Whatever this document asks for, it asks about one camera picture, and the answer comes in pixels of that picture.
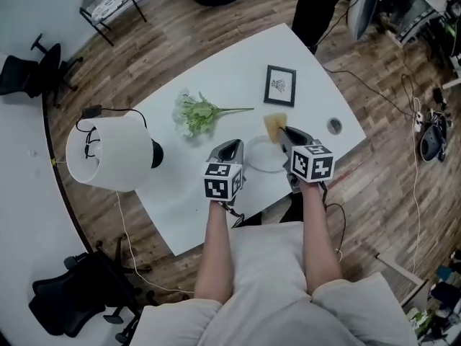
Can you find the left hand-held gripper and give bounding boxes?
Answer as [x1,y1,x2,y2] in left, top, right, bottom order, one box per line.
[200,138,249,209]

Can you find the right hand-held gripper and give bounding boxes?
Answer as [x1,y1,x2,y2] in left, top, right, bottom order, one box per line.
[279,126,336,195]

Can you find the yellow sponge cloth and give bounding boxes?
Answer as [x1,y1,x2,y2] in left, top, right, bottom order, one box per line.
[262,112,289,146]

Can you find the clear glass plate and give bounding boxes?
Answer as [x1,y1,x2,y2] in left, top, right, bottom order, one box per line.
[246,134,289,174]

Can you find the person's left forearm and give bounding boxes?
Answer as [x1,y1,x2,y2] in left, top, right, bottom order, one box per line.
[194,200,235,306]

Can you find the person's right forearm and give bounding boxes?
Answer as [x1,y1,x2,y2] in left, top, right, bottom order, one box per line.
[300,182,343,297]

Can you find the white green artificial flowers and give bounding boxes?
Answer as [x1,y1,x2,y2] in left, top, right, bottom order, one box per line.
[172,88,256,144]

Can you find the white shade table lamp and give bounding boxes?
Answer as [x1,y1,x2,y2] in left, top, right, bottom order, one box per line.
[65,115,165,194]

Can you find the black rounded device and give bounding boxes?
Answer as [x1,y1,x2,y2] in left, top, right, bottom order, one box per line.
[419,110,450,162]

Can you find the grey rimmed black panel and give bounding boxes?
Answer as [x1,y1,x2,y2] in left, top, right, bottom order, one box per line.
[347,0,383,42]

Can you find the black power adapter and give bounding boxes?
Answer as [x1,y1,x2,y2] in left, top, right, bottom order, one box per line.
[431,87,448,108]

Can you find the person's beige shirt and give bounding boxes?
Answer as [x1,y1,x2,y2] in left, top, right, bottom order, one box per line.
[135,221,419,346]

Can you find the brown table with white legs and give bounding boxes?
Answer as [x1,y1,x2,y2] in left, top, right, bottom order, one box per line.
[376,254,429,308]

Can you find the folding chair with patterned cushion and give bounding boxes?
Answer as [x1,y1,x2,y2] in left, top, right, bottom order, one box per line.
[79,0,148,46]

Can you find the black office chair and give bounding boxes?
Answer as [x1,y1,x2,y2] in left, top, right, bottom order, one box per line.
[27,236,160,342]
[0,33,84,108]

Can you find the black picture frame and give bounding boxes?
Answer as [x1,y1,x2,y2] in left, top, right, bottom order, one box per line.
[262,64,297,108]

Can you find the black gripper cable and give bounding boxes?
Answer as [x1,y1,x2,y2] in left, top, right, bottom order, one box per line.
[220,200,246,227]
[321,180,347,262]

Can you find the black cable with adapter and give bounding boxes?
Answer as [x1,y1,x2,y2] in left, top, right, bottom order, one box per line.
[316,0,419,117]

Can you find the long white cable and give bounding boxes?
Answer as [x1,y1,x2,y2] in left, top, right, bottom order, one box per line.
[115,189,195,295]
[410,97,423,277]

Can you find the black lamp cable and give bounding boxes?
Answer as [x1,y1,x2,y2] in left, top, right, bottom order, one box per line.
[76,105,149,160]

